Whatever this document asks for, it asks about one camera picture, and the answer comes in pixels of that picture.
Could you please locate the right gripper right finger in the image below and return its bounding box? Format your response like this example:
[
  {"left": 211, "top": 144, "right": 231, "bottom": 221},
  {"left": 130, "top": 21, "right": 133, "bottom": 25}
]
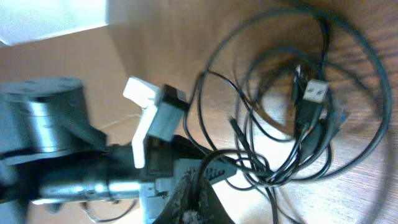
[{"left": 195, "top": 177, "right": 234, "bottom": 224}]

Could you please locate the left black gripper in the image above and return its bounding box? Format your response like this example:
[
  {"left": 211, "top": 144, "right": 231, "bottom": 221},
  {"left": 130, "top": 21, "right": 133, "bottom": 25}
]
[{"left": 139, "top": 135, "right": 237, "bottom": 223}]

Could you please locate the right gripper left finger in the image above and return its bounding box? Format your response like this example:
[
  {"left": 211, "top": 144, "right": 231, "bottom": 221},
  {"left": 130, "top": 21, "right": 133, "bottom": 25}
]
[{"left": 154, "top": 172, "right": 192, "bottom": 224}]

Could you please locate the black thin cable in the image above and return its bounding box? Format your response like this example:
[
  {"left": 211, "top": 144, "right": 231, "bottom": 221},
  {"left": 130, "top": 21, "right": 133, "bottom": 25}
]
[{"left": 182, "top": 7, "right": 393, "bottom": 224}]

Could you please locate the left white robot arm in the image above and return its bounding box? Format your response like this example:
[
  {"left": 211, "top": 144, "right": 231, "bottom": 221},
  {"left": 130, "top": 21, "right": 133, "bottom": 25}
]
[{"left": 1, "top": 77, "right": 208, "bottom": 223}]

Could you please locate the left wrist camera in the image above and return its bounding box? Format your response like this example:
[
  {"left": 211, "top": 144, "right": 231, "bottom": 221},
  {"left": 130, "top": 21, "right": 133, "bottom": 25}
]
[{"left": 123, "top": 77, "right": 188, "bottom": 169}]

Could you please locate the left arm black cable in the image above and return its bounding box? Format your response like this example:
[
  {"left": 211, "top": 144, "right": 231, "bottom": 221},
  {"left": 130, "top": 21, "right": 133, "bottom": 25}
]
[{"left": 79, "top": 198, "right": 137, "bottom": 223}]

